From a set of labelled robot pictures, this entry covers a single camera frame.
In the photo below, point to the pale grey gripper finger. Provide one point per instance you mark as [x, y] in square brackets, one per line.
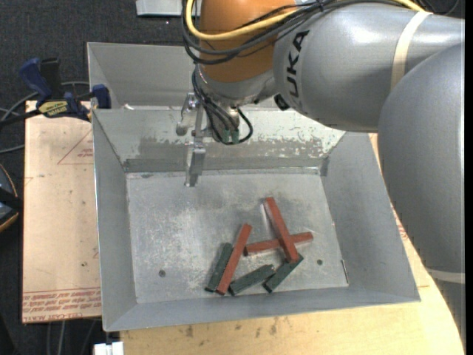
[198, 161]
[189, 172]

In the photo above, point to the grey metal bin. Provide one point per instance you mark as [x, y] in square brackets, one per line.
[177, 235]

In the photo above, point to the red-brown flat block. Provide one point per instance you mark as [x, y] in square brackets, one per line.
[234, 259]
[263, 245]
[278, 222]

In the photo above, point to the dark green flat block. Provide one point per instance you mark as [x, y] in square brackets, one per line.
[251, 279]
[220, 267]
[281, 273]

